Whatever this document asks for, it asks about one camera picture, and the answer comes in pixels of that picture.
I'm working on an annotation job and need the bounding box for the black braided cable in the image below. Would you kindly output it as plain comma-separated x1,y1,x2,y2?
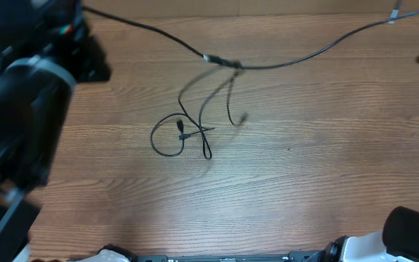
149,112,216,158

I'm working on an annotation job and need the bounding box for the thick black cable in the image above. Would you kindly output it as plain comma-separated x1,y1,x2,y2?
81,0,419,71

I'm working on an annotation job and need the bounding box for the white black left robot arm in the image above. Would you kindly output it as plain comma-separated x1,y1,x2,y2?
0,0,111,261

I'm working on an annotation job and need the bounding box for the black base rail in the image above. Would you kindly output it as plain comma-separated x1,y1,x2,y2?
67,236,341,262

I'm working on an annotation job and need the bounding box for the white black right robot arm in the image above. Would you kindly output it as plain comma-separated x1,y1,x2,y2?
330,206,419,262

